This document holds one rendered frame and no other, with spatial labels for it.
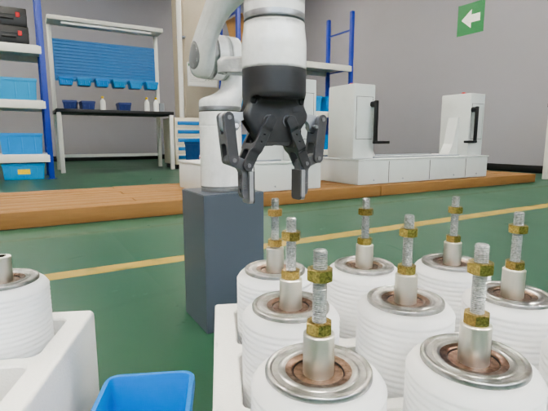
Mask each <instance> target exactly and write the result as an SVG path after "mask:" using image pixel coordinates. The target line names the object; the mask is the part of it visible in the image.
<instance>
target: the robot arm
mask: <svg viewBox="0 0 548 411"><path fill-rule="evenodd" d="M242 3H244V29H243V36H242V44H241V41H240V40H239V39H238V38H235V37H229V36H223V35H220V32H221V30H222V28H223V26H224V24H225V22H226V21H227V19H228V17H229V16H230V15H231V14H232V13H233V12H234V11H235V10H236V9H237V8H238V7H239V6H240V5H241V4H242ZM304 23H305V0H205V5H204V7H203V10H202V13H201V17H200V19H199V22H198V25H197V28H196V31H195V33H194V36H193V40H192V45H191V48H190V53H189V68H190V70H191V73H192V74H193V75H194V76H195V77H199V78H202V79H210V80H220V81H221V86H220V89H219V90H218V91H217V92H216V93H214V94H212V95H209V96H206V97H203V98H201V99H200V100H199V126H200V157H201V190H202V191H203V192H238V195H239V197H241V198H242V200H243V202H244V203H247V204H254V202H255V184H254V172H253V171H252V169H253V168H254V164H255V162H256V161H257V159H258V156H259V154H260V153H261V152H262V151H263V149H264V147H265V146H273V145H277V146H283V148H284V150H285V151H286V152H287V153H288V154H289V158H290V160H291V162H292V164H293V166H294V169H292V173H291V196H292V198H293V199H297V200H303V199H304V198H305V194H307V191H308V170H309V168H310V166H312V165H315V164H316V163H321V162H322V160H323V154H324V146H325V132H326V125H327V117H326V115H311V114H307V112H306V110H305V108H304V100H305V97H306V79H307V41H306V34H305V24H304ZM242 100H243V105H242V107H241V104H242ZM241 123H242V124H243V125H244V127H245V128H246V130H247V131H248V133H247V135H246V137H245V140H244V142H243V144H242V145H241ZM304 124H305V129H306V130H307V140H306V144H305V142H304V140H303V137H302V134H301V132H300V130H301V129H302V128H303V125H304Z"/></svg>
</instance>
